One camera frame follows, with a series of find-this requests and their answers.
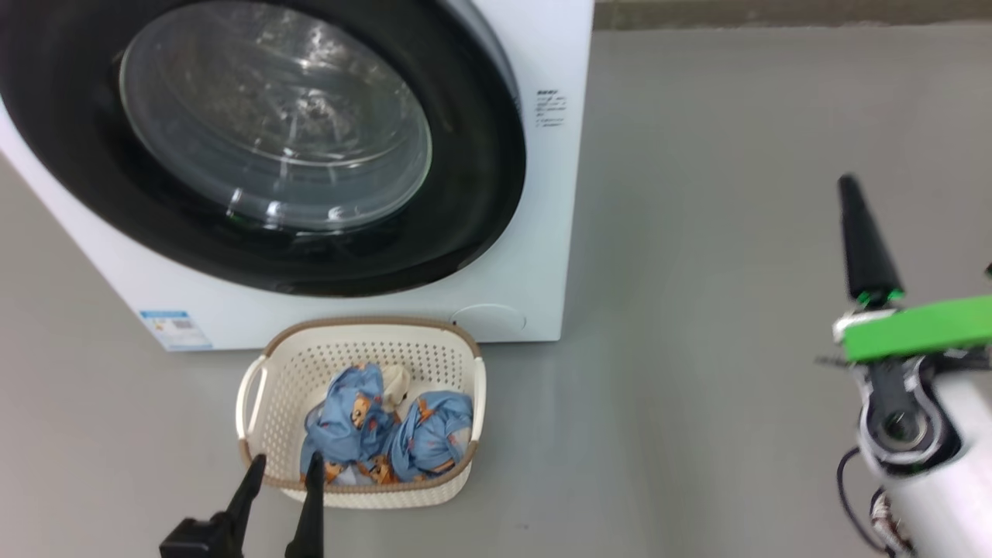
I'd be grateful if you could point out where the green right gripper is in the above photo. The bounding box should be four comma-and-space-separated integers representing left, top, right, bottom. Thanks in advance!
831, 174, 992, 365

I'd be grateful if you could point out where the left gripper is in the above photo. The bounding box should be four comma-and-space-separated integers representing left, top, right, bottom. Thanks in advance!
159, 453, 326, 558

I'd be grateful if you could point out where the blue bear print garment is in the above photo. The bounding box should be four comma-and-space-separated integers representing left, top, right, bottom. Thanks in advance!
301, 363, 412, 483
384, 391, 474, 483

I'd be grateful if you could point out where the black round glass machine door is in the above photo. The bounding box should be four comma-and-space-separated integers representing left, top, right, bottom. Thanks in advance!
0, 0, 528, 298

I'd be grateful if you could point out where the cream perforated laundry basket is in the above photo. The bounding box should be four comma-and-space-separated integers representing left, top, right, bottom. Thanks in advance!
236, 316, 487, 510

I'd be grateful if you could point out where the white washing machine body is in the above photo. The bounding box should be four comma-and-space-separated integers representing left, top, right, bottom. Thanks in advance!
0, 0, 595, 353

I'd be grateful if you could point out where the blue energy label sticker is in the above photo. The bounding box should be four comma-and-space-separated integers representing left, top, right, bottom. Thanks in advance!
139, 310, 212, 352

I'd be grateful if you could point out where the round white filter cover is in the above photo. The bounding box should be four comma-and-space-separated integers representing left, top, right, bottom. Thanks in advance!
452, 304, 528, 336

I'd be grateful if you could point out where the small printed text label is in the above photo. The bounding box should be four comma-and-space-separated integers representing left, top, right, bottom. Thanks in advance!
536, 89, 567, 129

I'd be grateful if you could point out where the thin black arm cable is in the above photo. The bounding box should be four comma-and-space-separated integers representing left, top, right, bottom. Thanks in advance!
835, 448, 888, 553

